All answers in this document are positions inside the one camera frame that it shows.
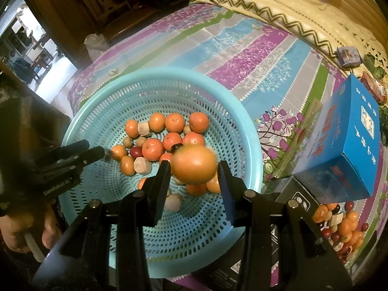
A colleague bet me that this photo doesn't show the smooth orange fruit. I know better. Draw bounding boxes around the smooth orange fruit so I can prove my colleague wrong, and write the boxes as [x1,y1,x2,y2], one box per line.
[170,145,218,185]

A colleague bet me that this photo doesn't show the person's left hand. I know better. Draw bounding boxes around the person's left hand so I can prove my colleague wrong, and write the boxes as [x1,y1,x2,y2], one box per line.
[1,199,62,254]

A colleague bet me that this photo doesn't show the purple striped floral bedsheet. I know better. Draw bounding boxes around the purple striped floral bedsheet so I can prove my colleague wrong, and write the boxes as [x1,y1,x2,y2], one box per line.
[67,3,388,291]

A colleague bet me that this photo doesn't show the green leafy vegetables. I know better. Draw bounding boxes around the green leafy vegetables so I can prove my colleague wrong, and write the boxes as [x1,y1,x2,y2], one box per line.
[360,53,387,146]

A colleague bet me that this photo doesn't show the big orange mandarin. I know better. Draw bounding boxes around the big orange mandarin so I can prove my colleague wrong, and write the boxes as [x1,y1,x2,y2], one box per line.
[338,218,353,236]

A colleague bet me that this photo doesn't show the white plastic bag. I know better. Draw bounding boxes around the white plastic bag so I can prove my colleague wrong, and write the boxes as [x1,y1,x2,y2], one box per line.
[84,33,110,62]

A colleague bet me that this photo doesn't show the blue plastic colander basket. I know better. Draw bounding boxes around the blue plastic colander basket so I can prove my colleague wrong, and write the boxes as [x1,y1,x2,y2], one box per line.
[58,66,264,279]

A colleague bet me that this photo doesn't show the blue green cardboard box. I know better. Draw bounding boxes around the blue green cardboard box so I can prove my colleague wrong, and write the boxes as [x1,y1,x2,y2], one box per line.
[291,75,380,204]

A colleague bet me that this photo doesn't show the peeled sugarcane chunk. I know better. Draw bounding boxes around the peeled sugarcane chunk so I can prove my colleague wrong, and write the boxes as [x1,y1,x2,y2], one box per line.
[328,213,343,227]

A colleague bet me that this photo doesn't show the cream zigzag quilt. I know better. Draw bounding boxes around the cream zigzag quilt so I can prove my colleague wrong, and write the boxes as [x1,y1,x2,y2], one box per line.
[189,0,388,80]

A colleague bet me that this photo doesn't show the snack packet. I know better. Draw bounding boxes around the snack packet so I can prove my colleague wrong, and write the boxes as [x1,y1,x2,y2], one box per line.
[337,47,362,68]

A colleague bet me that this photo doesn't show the black product box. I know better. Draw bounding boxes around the black product box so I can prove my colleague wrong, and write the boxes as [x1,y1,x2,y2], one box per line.
[191,176,318,290]

